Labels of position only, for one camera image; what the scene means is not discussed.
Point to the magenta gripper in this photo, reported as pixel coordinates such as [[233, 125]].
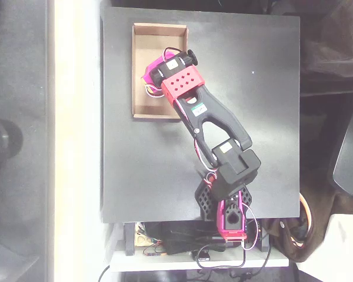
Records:
[[150, 73]]

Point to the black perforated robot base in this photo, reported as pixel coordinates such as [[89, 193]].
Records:
[[204, 199]]

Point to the cardboard box tray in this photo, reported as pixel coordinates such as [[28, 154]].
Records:
[[141, 44]]

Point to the beige wooden piece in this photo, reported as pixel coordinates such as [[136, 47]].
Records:
[[142, 239]]

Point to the dark brown garment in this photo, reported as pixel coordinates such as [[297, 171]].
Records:
[[332, 53]]

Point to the white shelf board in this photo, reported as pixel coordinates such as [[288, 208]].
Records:
[[164, 261]]

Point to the small black connector box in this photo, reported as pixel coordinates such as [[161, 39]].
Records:
[[203, 256]]

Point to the grey office chair part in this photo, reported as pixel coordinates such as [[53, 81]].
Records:
[[350, 164]]

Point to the brown jacket with button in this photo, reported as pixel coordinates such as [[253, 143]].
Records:
[[320, 235]]

